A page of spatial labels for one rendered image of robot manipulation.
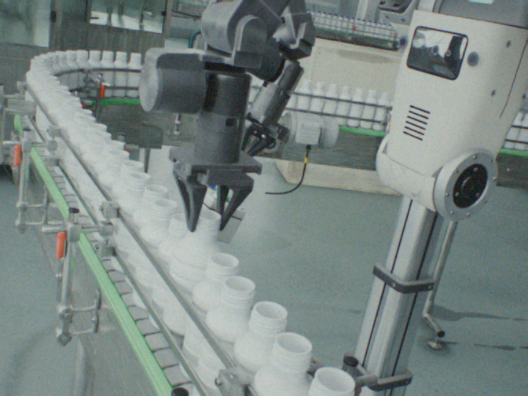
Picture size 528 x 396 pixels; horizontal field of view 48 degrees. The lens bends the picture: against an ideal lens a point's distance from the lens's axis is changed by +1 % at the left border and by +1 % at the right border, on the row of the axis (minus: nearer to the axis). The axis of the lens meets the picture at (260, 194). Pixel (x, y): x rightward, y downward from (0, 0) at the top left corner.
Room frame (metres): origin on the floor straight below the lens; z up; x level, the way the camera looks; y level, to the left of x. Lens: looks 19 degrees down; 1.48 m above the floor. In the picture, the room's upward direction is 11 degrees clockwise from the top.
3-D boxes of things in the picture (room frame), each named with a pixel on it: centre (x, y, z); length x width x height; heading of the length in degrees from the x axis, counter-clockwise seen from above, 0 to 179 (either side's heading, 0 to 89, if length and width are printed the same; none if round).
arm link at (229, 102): (0.70, 0.07, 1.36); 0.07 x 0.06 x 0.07; 123
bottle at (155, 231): (0.81, 0.13, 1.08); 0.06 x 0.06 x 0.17
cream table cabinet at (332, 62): (5.27, -0.65, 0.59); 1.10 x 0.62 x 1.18; 104
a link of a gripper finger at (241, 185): (0.71, 0.06, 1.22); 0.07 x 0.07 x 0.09; 32
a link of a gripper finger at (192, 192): (0.70, 0.07, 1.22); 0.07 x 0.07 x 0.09; 32
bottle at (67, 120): (1.31, 0.45, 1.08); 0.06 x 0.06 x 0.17
